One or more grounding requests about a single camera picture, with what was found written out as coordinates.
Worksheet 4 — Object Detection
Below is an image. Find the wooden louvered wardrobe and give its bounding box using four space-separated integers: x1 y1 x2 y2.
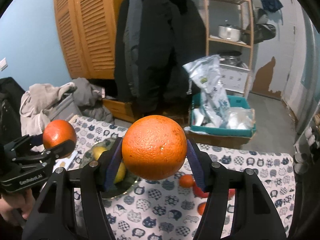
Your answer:
53 0 133 80

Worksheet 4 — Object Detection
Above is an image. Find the bright orange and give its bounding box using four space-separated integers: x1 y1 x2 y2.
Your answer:
122 115 187 180

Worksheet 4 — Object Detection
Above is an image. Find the reddish orange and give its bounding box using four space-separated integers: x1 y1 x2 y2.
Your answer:
42 119 77 159

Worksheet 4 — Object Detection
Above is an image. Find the cat print tablecloth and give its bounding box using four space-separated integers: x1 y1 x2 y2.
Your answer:
51 115 295 240

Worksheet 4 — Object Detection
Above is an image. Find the beige garment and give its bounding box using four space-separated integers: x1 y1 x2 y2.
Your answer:
20 81 78 139

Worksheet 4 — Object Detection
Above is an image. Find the black bag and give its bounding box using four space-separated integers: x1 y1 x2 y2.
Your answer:
0 77 28 143

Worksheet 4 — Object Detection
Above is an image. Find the grey hanging bag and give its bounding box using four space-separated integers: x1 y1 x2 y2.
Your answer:
241 7 277 44

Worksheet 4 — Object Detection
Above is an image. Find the green glass bowl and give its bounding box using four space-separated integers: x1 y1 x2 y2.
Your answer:
80 137 140 198

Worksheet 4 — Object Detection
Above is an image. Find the group of shoes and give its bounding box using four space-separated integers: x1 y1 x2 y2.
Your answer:
294 115 320 175

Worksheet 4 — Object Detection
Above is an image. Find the wooden shelf rack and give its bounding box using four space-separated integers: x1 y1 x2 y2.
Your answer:
201 0 255 98

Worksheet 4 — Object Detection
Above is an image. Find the steel steamer pot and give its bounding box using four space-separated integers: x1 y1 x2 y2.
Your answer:
219 51 243 67

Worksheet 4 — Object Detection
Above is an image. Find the grey and black jacket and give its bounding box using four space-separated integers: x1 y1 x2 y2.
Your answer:
114 0 148 100

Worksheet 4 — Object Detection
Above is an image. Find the wooden drawer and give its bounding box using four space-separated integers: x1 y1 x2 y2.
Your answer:
102 97 140 123

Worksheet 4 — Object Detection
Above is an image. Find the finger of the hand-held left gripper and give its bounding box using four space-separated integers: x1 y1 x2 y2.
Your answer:
5 134 44 155
40 140 76 165

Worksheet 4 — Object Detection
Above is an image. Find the brown cardboard box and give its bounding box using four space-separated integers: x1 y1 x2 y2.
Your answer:
184 126 257 149

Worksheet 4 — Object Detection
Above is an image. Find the black hooded coat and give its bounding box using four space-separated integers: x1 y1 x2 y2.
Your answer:
140 0 207 109

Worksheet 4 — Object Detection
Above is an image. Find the grey garment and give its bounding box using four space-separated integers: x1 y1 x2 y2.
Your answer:
71 77 114 124

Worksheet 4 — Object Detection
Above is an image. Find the white card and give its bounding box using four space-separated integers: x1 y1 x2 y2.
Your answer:
54 152 79 170

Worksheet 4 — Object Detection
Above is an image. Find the white rice bag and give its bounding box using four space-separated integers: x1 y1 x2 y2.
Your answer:
182 54 230 128

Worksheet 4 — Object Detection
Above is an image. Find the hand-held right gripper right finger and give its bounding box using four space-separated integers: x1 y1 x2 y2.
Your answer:
186 139 288 240

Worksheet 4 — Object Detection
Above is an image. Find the steel cooking pot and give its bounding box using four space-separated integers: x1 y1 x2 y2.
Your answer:
218 24 242 41

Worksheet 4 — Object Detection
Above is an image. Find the grey laundry bin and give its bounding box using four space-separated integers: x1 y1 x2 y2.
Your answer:
42 95 83 128

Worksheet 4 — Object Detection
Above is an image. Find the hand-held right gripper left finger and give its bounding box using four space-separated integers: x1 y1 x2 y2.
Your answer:
22 137 124 240

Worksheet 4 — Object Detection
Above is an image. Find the grey metal pipe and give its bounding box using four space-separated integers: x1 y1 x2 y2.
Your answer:
296 5 317 135

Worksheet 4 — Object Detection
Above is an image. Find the greenish yellow lemon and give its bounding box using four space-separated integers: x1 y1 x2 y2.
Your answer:
114 161 127 184

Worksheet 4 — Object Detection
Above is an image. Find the white lattice basket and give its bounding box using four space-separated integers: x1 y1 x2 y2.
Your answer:
219 65 250 94

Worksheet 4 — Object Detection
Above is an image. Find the teal plastic crate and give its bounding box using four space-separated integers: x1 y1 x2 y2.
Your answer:
189 94 257 137

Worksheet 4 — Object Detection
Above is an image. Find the person's left hand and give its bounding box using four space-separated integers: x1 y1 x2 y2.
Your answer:
0 189 35 227

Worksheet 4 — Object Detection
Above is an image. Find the clear plastic bag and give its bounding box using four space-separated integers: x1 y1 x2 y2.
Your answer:
221 107 254 130

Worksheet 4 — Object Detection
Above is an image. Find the grey door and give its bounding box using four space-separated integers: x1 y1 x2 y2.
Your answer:
250 0 300 99

